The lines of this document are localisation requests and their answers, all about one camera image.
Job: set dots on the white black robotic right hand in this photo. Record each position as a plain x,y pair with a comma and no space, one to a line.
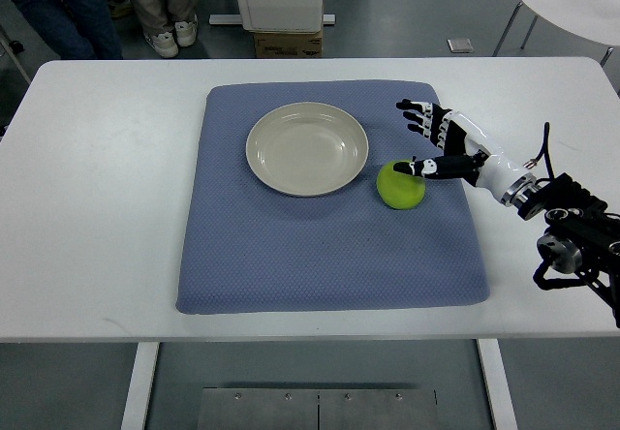
467,153

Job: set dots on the green pear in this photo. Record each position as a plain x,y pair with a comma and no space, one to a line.
399,191

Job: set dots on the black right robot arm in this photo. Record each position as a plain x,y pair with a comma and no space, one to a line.
580,246

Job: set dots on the beige round plate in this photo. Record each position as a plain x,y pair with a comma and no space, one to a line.
307,149

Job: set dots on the metal floor plate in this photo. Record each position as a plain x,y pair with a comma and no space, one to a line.
314,408

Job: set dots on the grey floor socket cover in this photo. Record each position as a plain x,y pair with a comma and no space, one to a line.
460,45

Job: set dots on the white chair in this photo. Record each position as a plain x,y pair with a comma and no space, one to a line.
596,21

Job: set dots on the brown cardboard box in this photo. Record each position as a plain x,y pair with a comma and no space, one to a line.
288,45

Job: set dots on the person in grey trousers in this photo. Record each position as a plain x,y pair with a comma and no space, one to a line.
168,25

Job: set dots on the person in blue jeans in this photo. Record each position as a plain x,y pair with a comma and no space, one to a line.
74,29

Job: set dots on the white table frame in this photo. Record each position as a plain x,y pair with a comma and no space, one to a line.
491,365

